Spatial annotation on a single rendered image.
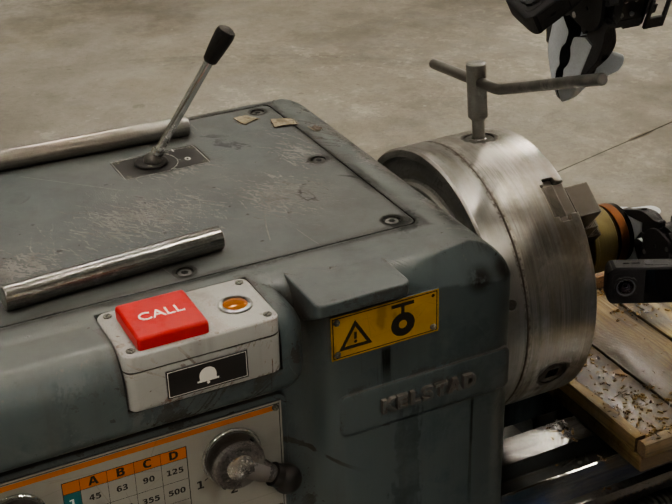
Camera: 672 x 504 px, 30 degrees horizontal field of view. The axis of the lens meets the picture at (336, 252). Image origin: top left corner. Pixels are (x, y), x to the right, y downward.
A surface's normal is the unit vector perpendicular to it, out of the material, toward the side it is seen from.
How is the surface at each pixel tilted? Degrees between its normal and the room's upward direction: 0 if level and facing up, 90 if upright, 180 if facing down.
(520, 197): 35
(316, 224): 0
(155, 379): 90
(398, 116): 0
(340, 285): 0
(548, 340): 94
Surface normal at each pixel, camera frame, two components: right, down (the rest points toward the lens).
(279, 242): -0.03, -0.88
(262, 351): 0.44, 0.41
